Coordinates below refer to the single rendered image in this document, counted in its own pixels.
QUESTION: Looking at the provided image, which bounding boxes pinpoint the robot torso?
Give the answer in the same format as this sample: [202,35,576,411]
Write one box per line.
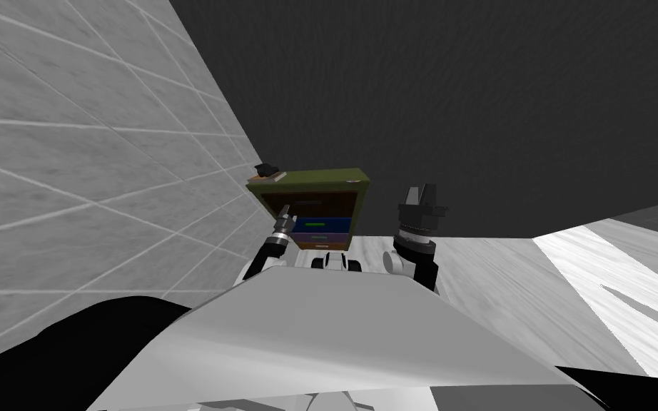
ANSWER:
[86,251,611,411]

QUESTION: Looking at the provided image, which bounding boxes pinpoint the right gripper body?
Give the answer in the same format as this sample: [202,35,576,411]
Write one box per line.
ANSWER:
[397,202,450,232]

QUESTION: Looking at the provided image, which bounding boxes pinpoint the brown drawer front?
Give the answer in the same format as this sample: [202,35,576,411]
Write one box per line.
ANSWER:
[294,242,350,252]

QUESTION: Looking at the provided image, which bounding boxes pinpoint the blue drawer front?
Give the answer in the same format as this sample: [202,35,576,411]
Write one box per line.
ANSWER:
[293,216,355,235]

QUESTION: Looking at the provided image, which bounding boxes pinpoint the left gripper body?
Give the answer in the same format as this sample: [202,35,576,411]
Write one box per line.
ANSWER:
[275,204,298,234]

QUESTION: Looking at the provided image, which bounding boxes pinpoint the purple drawer front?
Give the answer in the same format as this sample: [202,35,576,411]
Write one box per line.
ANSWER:
[291,231,353,245]

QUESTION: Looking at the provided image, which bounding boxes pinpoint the olive green drawer cabinet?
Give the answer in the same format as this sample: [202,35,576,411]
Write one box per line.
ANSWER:
[246,168,372,253]

